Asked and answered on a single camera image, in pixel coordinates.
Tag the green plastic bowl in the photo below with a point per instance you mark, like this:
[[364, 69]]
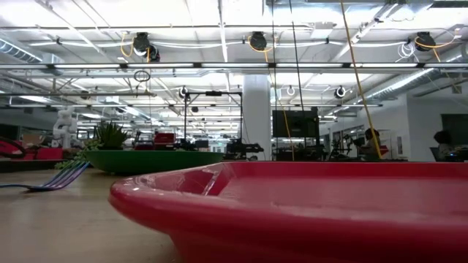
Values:
[[153, 160]]

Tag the iridescent blue purple fork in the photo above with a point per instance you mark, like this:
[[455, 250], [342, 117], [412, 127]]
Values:
[[62, 179]]

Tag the black distant robot arm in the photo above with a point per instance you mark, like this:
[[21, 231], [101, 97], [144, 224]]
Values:
[[241, 149]]

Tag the red plastic tray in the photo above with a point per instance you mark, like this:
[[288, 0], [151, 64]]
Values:
[[329, 212]]

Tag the white square column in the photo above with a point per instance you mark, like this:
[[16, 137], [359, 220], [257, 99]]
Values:
[[257, 117]]

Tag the black monitor screen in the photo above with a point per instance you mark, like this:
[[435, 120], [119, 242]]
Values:
[[295, 124]]

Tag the long ceiling light strip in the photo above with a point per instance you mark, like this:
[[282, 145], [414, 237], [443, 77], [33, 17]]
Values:
[[234, 65]]

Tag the red toolbox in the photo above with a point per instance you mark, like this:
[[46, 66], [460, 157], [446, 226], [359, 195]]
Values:
[[164, 138]]

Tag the person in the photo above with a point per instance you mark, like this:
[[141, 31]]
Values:
[[443, 144], [371, 144]]

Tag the white robot figure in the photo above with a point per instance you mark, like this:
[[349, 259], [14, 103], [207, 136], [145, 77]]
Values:
[[65, 128]]

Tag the red storage bin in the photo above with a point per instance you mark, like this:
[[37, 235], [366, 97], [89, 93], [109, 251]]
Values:
[[47, 153]]

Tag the black distant frame rig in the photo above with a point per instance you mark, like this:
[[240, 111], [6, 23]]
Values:
[[214, 93]]

